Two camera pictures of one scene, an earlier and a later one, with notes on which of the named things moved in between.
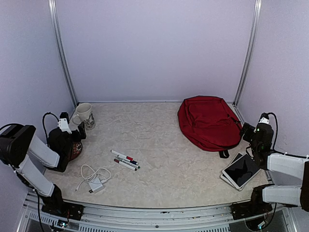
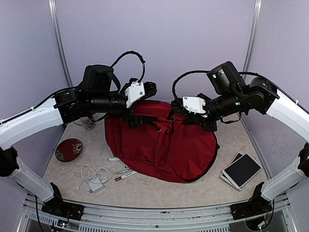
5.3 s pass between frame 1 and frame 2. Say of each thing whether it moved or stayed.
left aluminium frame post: stayed
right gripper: moved
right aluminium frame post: stayed
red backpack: moved
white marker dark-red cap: moved
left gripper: moved
